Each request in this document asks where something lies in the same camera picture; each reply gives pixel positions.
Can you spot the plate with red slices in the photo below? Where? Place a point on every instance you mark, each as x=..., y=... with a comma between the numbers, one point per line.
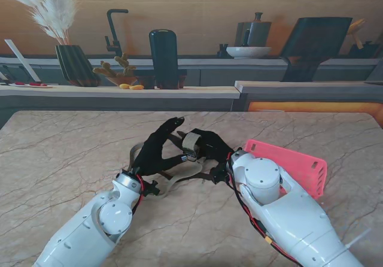
x=36, y=84

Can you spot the dark blue rounded container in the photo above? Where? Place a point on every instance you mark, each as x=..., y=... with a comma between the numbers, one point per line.
x=164, y=57

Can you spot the pink plastic storage basket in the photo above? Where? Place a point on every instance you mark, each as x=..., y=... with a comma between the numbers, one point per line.
x=302, y=162

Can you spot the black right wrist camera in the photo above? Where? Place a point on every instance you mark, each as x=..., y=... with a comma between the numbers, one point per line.
x=220, y=174

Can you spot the dark angled range hood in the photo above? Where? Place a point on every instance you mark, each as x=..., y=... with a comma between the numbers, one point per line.
x=314, y=39

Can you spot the small black holder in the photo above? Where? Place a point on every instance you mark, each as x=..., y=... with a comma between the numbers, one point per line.
x=223, y=51

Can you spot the beige woven belt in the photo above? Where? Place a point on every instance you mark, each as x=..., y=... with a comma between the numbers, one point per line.
x=190, y=142

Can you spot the white pampas grass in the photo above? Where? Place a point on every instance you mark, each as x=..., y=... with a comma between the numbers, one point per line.
x=51, y=18

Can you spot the yellow and tan toy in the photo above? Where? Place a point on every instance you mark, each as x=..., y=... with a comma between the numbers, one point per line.
x=124, y=85

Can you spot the white leaning board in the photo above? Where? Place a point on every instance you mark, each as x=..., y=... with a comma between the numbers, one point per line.
x=22, y=60

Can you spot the black kitchen faucet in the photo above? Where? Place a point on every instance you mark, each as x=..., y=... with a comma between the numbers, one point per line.
x=111, y=27

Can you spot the dark utensil holder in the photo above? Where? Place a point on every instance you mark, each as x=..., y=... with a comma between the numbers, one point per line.
x=365, y=51

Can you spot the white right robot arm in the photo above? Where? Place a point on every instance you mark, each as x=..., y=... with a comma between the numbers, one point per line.
x=287, y=213

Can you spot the dark ribbed vase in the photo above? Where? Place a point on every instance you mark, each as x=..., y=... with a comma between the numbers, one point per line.
x=74, y=66

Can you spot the yellow brown cactus plant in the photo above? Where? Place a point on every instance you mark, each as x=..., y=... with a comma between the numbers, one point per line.
x=104, y=69

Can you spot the white ceramic bowl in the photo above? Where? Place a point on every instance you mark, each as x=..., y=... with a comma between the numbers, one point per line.
x=248, y=52

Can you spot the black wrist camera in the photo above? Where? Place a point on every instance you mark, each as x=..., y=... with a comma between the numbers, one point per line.
x=220, y=174
x=150, y=188

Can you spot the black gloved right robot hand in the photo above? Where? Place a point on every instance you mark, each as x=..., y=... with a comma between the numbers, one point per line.
x=215, y=147

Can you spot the dark brown woven belt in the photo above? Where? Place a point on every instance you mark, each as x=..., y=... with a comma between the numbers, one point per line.
x=206, y=176

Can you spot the yellow kitchen utensil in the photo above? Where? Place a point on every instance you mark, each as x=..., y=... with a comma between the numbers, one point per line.
x=356, y=27

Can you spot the grey kitchen counter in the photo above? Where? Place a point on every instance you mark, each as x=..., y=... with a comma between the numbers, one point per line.
x=119, y=99

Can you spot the orange fruit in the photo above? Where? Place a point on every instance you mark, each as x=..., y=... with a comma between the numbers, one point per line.
x=136, y=87

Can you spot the grey lidded jar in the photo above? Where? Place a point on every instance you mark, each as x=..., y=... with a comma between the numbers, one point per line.
x=254, y=33

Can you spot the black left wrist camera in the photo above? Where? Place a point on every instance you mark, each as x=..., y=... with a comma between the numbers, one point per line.
x=150, y=188

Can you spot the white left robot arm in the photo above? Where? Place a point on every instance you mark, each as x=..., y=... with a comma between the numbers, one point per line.
x=83, y=234

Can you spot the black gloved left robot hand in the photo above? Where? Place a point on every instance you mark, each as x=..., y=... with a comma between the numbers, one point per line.
x=149, y=156

